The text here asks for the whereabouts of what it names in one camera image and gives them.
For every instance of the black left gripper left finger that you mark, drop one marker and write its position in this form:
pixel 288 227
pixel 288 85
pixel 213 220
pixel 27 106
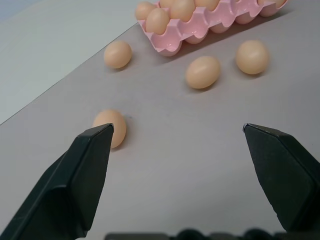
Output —
pixel 65 185

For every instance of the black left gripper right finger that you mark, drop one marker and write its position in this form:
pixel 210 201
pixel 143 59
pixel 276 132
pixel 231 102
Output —
pixel 282 175

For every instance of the pink plastic egg tray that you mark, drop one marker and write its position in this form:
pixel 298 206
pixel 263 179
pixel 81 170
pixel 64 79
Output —
pixel 215 22

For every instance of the beige egg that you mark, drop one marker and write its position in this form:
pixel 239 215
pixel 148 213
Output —
pixel 143 10
pixel 203 72
pixel 157 20
pixel 252 57
pixel 207 3
pixel 182 9
pixel 117 54
pixel 167 3
pixel 115 126

